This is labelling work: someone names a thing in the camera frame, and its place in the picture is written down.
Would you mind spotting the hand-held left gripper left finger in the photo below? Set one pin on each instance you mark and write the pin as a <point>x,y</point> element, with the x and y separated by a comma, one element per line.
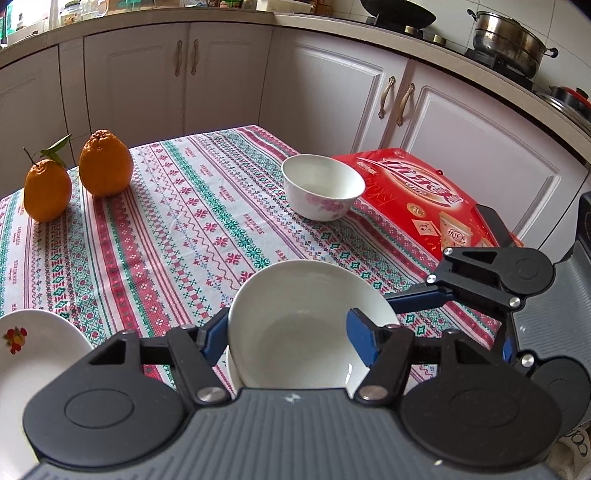
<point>214,337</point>

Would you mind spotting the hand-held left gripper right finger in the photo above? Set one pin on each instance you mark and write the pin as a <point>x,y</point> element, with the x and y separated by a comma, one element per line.
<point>362,339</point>

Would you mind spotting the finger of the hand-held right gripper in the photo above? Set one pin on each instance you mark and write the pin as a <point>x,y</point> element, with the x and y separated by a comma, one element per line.
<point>508,346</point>
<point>415,300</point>

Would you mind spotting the white ceramic bowl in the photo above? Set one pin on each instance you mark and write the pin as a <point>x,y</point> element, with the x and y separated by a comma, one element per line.
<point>232,374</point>
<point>295,332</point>

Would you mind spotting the white bowl pink flowers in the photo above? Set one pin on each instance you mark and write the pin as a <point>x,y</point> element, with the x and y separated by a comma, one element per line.
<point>323,184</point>

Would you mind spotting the white plate fruit print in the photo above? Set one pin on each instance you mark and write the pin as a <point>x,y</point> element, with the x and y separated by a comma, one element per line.
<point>37,369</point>

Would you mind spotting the red printed cardboard box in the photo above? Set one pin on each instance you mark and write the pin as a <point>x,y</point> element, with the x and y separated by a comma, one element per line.
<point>415,203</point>

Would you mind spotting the patterned red green tablecloth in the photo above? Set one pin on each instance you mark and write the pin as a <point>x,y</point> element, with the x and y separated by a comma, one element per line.
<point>184,230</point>

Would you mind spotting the white cloth black rings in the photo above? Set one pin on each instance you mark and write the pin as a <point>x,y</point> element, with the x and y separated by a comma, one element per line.
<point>575,445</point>

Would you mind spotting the white cabinet door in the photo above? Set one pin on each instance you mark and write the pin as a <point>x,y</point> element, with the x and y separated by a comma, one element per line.
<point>332,97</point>
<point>27,120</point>
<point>231,74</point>
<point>134,83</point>
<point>485,147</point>

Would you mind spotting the large bumpy orange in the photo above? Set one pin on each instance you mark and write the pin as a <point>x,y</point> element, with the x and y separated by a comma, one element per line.
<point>106,161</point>

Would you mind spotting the orange with green leaves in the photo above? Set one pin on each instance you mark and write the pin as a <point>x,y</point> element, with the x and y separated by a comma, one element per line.
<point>46,189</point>

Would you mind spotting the pot with red-rimmed lid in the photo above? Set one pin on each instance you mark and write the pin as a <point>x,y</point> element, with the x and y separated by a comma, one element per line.
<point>572,99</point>

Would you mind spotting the black gas stove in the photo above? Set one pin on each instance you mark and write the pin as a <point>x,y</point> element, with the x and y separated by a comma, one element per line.
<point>485,62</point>

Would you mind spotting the large steel steamer pot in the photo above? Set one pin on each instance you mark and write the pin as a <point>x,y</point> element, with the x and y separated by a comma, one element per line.
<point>508,41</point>

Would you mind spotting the black wok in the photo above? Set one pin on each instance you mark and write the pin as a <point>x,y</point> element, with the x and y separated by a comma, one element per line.
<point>397,11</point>

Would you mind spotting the glass jar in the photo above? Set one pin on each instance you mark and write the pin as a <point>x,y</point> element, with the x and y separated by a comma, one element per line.
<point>71,11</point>

